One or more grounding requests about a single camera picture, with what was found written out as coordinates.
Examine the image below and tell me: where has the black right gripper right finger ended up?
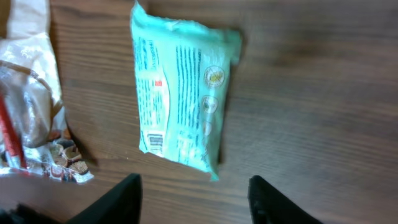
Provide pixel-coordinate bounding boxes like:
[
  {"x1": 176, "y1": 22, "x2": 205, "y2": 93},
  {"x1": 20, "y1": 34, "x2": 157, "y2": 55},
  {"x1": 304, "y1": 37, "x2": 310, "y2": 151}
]
[{"x1": 248, "y1": 175, "x2": 322, "y2": 224}]

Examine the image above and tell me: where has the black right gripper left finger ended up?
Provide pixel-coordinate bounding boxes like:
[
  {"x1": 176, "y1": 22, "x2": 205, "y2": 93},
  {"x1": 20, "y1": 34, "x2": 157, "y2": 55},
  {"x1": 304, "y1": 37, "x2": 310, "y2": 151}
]
[{"x1": 67, "y1": 174, "x2": 142, "y2": 224}]

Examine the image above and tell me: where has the red candy bar wrapper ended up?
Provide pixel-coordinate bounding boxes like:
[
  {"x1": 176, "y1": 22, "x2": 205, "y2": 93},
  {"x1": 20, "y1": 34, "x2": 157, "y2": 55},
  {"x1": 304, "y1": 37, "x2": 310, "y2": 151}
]
[{"x1": 1, "y1": 94, "x2": 27, "y2": 169}]

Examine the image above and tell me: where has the teal wet wipes pack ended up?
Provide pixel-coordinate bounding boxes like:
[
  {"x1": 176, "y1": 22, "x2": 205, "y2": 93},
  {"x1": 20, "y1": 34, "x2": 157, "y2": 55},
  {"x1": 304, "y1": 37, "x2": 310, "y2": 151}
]
[{"x1": 130, "y1": 3, "x2": 242, "y2": 181}]

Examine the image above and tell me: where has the brown red snack bag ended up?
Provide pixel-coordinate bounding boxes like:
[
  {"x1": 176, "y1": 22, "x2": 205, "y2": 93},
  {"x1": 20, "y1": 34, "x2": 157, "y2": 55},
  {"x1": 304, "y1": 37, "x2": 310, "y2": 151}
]
[{"x1": 1, "y1": 0, "x2": 94, "y2": 184}]

